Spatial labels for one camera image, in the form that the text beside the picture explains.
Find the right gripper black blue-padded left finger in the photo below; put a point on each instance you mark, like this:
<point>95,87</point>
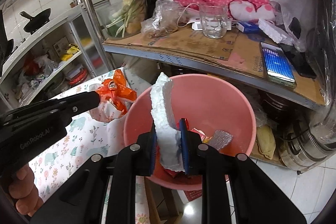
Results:
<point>137,159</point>

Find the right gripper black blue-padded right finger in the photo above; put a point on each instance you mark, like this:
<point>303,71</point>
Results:
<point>200,159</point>

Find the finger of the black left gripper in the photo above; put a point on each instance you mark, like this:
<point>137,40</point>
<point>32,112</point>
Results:
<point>78,103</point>

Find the silver metallic scouring cloth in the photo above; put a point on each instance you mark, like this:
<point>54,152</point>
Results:
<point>220,139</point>

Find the white styrofoam piece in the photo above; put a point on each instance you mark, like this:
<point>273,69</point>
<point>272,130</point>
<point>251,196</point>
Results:
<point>168,135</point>

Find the orange white bag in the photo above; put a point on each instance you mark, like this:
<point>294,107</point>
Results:
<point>114,94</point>

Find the red rectangular carton box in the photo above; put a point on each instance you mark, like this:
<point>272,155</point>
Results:
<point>204,137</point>

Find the white kitchen cabinet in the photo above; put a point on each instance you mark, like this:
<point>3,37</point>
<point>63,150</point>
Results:
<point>63,53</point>

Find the pink plastic trash bucket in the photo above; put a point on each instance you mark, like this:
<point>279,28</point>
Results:
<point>209,104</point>

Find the person's left hand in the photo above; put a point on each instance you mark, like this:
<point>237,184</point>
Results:
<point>25,192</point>

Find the black wok far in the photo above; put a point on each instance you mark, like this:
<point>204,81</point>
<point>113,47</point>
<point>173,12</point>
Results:
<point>36,22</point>

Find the green onions bundle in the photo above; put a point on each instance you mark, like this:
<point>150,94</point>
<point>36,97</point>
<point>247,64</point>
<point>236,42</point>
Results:
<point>127,21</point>

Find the stainless steel pot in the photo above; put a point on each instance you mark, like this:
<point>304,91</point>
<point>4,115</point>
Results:
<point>299,149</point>

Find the cardboard covered shelf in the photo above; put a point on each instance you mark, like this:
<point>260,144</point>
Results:
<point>236,56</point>

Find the smartphone lit screen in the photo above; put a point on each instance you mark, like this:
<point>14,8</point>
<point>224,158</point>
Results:
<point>278,69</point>

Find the clear plastic bag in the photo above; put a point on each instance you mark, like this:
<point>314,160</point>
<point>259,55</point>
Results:
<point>164,19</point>

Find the blue white small box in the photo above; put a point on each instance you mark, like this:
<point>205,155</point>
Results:
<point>247,27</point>

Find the clear glass cup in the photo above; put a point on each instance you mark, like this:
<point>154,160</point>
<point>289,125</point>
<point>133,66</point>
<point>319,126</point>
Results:
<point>214,20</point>

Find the white long box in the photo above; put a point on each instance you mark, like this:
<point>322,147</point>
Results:
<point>275,33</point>

